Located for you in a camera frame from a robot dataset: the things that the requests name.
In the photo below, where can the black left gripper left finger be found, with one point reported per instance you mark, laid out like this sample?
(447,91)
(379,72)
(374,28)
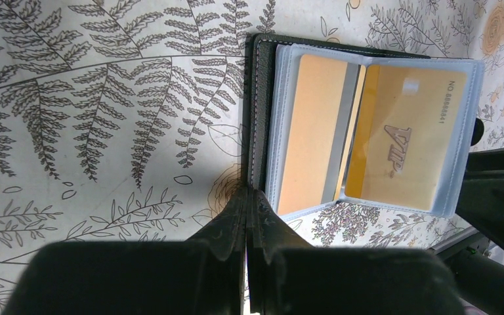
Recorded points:
(201,275)

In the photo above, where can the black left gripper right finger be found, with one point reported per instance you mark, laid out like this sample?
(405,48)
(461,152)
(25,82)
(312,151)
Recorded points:
(287,275)

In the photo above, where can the black card holder wallet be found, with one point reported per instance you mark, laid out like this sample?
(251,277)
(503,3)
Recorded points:
(273,69)

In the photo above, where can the gold credit card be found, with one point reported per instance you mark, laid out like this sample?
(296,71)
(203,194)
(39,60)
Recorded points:
(322,105)

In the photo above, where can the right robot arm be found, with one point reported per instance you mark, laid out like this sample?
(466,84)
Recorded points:
(480,280)

